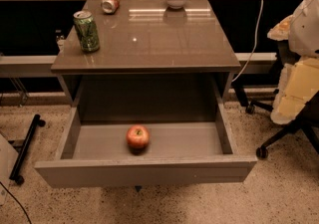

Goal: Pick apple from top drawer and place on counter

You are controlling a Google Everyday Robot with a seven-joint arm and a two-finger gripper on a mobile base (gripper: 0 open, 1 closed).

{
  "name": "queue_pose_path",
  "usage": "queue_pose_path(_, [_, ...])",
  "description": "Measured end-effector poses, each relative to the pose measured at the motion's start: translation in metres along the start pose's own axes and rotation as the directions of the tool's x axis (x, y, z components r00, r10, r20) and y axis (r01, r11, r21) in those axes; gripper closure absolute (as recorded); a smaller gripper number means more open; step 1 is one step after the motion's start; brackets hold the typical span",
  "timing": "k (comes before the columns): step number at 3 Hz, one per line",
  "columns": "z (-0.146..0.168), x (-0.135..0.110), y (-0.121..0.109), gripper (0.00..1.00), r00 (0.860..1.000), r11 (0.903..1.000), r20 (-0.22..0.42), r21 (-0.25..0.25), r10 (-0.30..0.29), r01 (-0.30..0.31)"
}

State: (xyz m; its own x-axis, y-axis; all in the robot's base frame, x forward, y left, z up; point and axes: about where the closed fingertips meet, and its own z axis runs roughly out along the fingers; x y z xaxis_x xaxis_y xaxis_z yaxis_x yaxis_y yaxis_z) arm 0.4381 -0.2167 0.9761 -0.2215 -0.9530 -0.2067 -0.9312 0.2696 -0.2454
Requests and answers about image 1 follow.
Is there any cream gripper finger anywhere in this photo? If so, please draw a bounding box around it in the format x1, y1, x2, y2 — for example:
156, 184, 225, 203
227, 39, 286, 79
270, 58, 319, 124
267, 15, 293, 41

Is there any red apple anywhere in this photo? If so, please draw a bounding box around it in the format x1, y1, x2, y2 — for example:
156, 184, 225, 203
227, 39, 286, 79
126, 124, 150, 149

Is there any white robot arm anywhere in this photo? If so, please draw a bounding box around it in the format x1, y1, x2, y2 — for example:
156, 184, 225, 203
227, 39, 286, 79
267, 0, 319, 124

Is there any open grey top drawer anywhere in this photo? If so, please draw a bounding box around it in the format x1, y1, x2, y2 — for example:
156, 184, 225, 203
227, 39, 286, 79
35, 97, 256, 187

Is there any grey cabinet with counter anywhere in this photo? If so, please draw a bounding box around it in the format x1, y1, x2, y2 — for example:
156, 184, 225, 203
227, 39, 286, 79
50, 0, 242, 126

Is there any black office chair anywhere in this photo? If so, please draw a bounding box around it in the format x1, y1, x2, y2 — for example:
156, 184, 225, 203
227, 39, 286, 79
233, 41, 319, 159

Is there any red and silver can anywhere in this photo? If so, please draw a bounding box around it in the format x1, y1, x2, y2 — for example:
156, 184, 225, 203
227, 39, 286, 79
101, 0, 120, 14

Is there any green soda can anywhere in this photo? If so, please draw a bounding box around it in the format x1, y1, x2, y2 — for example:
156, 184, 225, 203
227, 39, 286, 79
73, 10, 100, 53

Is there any black wheeled stand base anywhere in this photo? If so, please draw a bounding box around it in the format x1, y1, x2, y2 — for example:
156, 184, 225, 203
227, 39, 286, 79
9, 114, 46, 185

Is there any white cable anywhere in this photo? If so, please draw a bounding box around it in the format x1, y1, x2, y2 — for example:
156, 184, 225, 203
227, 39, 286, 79
231, 0, 264, 83

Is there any thin black floor cable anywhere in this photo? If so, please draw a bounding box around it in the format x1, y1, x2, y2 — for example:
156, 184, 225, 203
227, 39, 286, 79
0, 181, 33, 224

